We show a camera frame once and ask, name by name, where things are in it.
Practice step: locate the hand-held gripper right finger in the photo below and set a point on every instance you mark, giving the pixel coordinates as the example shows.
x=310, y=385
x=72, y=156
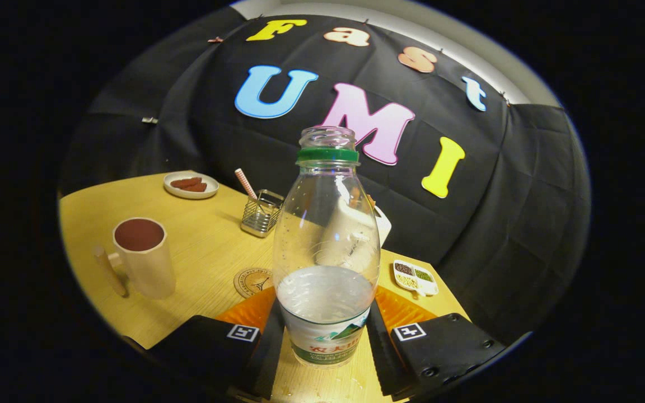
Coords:
x=381, y=358

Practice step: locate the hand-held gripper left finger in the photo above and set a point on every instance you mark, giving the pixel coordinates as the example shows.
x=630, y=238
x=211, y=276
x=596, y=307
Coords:
x=269, y=358

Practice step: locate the clear plastic juice bottle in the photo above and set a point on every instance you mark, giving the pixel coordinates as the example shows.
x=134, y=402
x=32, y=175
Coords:
x=325, y=313

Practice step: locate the round cork coaster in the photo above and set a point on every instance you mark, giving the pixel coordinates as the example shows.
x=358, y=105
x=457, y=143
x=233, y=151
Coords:
x=249, y=282

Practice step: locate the white divided grain dish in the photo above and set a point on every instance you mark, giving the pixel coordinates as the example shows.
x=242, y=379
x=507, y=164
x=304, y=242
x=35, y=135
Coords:
x=415, y=277

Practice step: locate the white toaster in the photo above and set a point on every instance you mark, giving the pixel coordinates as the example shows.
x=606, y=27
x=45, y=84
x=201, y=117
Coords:
x=383, y=226

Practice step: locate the wooden table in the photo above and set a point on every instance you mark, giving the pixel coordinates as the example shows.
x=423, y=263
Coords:
x=199, y=246

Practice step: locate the red striped straw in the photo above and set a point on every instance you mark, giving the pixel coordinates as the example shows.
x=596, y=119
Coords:
x=245, y=183

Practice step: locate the reddish brown cookie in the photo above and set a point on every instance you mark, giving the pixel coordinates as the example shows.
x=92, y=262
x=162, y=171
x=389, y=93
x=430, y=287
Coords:
x=196, y=187
x=185, y=182

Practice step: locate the white round plate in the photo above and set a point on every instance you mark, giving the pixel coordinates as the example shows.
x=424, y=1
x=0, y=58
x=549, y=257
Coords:
x=180, y=192

